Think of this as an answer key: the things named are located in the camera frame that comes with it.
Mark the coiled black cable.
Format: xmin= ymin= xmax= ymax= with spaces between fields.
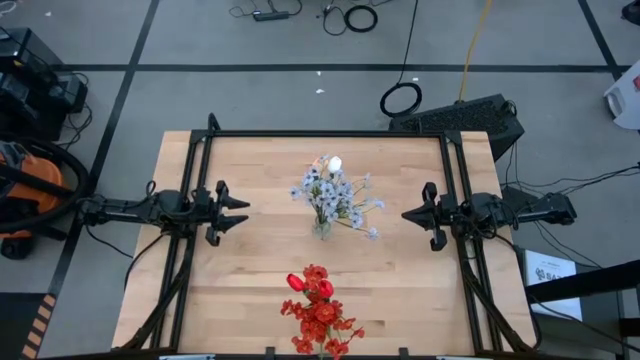
xmin=343 ymin=4 xmax=379 ymax=34

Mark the clear ribbed glass vase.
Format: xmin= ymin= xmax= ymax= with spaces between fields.
xmin=312 ymin=215 xmax=333 ymax=241

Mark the black metal table frame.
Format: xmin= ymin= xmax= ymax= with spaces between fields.
xmin=119 ymin=112 xmax=539 ymax=357

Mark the black perforated computer tower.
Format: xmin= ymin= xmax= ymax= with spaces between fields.
xmin=388 ymin=93 xmax=526 ymax=162

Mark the black beam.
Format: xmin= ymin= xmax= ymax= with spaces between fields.
xmin=524 ymin=259 xmax=640 ymax=304

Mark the white printed box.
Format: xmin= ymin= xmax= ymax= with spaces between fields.
xmin=522 ymin=248 xmax=584 ymax=321

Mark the black object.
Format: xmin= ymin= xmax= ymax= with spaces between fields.
xmin=622 ymin=0 xmax=640 ymax=26

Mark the black equipment case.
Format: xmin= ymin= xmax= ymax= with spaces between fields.
xmin=0 ymin=27 xmax=66 ymax=141

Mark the black cable with coil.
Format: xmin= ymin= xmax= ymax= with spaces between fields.
xmin=379 ymin=0 xmax=424 ymax=119

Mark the black vacuum hose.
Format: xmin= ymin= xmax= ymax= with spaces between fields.
xmin=0 ymin=130 xmax=92 ymax=236

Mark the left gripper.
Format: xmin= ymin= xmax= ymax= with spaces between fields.
xmin=191 ymin=179 xmax=252 ymax=248

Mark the orange shop vacuum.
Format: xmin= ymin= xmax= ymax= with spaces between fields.
xmin=0 ymin=140 xmax=66 ymax=261

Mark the black power strip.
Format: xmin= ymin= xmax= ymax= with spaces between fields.
xmin=252 ymin=10 xmax=291 ymax=22

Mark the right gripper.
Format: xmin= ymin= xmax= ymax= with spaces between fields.
xmin=401 ymin=181 xmax=475 ymax=253

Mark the yellow cable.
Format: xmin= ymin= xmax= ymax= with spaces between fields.
xmin=458 ymin=0 xmax=496 ymax=104

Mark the pale blue blossom sprig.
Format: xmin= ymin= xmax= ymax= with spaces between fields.
xmin=289 ymin=153 xmax=351 ymax=226
xmin=329 ymin=172 xmax=387 ymax=242

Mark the small black box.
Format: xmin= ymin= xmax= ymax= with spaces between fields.
xmin=49 ymin=73 xmax=89 ymax=114

